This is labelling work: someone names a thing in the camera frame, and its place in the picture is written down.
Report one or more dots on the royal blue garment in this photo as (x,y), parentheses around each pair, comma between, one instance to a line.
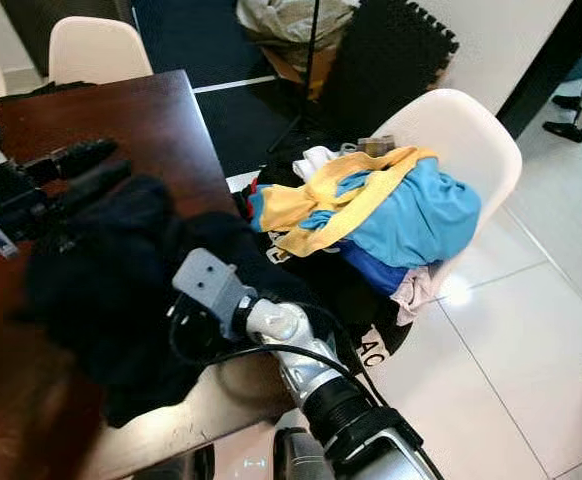
(371,268)

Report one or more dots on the right robot leg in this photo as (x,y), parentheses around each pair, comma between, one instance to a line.
(306,458)

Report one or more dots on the yellow garment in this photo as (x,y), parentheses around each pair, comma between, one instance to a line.
(281,210)

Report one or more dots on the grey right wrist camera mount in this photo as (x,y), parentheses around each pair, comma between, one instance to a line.
(206,285)

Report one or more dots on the black garment white lettering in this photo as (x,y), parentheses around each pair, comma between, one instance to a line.
(361,300)

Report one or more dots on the cream plastic chair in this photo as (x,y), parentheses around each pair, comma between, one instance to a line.
(461,140)
(99,50)

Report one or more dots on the small white garment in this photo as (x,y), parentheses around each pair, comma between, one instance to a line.
(318,162)

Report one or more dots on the pale pink garment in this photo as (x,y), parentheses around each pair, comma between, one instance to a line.
(414,292)

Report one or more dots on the plain black garment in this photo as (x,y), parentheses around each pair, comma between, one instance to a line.
(131,300)

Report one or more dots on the thin black stand pole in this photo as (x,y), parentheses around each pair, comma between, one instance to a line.
(309,60)

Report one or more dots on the robot leg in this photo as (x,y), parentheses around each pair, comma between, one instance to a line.
(191,465)
(306,458)

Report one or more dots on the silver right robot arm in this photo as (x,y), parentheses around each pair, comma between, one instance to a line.
(306,370)

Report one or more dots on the black puzzle foam mat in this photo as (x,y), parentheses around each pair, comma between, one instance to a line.
(391,70)

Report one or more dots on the beige cloth bundle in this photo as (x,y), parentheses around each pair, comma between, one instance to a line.
(281,25)

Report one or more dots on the dark wooden table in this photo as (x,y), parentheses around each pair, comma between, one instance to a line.
(131,110)

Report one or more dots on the left robot leg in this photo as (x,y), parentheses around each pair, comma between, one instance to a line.
(191,465)

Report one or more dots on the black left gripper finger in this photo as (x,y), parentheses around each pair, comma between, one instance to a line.
(101,186)
(81,160)

